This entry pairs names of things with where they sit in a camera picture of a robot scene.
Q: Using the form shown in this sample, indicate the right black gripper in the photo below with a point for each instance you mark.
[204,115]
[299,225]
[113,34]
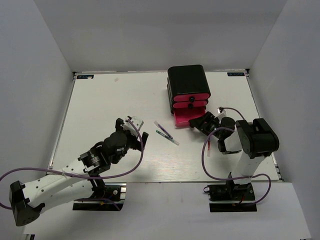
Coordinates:
[199,122]

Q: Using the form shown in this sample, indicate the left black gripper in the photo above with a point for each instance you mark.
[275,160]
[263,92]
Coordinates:
[137,143]

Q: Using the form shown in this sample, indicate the pink bottom drawer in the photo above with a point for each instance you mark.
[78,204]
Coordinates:
[183,115]

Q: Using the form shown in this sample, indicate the pink drawer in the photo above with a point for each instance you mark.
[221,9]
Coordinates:
[189,105]
[183,115]
[191,97]

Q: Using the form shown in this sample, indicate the pink top drawer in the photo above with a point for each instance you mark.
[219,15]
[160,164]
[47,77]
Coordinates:
[191,97]

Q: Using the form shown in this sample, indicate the red pen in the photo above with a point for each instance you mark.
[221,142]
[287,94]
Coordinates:
[208,148]

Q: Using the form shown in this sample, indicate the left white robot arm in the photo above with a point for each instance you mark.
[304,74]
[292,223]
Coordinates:
[80,179]

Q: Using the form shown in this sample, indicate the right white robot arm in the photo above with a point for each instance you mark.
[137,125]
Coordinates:
[254,141]

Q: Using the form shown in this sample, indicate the purple pen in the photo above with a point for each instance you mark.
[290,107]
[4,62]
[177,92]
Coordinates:
[160,127]

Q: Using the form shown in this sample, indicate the green pen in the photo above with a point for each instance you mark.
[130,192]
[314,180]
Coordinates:
[167,137]

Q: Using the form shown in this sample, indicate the black drawer cabinet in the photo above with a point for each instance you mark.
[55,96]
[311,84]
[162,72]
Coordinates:
[186,79]

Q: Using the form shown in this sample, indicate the right blue corner label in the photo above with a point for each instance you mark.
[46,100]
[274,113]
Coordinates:
[236,74]

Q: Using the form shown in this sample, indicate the blue corner label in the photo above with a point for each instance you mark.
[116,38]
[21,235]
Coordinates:
[236,74]
[85,77]

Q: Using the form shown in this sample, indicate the left blue corner label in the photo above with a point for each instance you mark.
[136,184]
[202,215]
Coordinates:
[85,77]

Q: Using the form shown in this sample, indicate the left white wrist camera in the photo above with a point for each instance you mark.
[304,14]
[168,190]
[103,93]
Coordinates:
[133,124]

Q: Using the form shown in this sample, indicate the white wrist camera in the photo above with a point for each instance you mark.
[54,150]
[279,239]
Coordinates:
[133,124]
[221,113]

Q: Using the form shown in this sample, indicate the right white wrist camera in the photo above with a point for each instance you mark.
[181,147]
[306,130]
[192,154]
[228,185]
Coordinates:
[221,113]

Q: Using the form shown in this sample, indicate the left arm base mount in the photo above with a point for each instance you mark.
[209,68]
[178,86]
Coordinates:
[106,197]

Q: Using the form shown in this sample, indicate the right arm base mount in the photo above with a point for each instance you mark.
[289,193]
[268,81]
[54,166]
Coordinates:
[224,198]

